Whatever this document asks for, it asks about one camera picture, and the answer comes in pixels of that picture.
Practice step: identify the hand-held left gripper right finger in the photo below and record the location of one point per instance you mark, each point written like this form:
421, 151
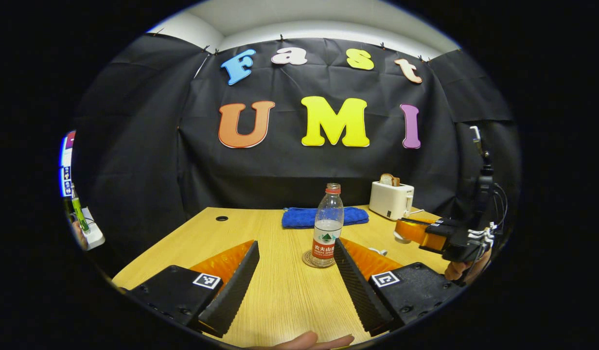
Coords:
360, 291

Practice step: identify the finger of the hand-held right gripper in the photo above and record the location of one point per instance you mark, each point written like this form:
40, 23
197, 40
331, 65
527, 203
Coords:
421, 233

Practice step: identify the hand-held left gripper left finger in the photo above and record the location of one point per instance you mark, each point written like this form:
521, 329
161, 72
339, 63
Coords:
234, 291

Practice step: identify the round cork coaster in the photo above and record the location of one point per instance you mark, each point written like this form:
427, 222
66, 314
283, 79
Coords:
307, 260

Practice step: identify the clear water bottle red label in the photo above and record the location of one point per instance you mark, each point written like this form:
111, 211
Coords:
327, 218

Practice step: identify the green bottle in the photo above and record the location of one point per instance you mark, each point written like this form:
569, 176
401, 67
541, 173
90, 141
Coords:
79, 214

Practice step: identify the white toaster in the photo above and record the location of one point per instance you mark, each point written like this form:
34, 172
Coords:
389, 201

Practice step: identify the toasted bread slice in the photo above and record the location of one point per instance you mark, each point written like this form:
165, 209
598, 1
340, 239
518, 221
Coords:
389, 180

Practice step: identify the blue folded towel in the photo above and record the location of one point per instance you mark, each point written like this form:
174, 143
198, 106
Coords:
299, 218

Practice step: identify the black backdrop cloth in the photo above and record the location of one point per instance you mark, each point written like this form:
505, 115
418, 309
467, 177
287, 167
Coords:
280, 165

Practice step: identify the computer monitor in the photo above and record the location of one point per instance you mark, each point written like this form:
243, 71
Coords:
67, 165

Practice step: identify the silver smartphone on mount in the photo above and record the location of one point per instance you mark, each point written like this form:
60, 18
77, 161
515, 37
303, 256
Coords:
475, 135

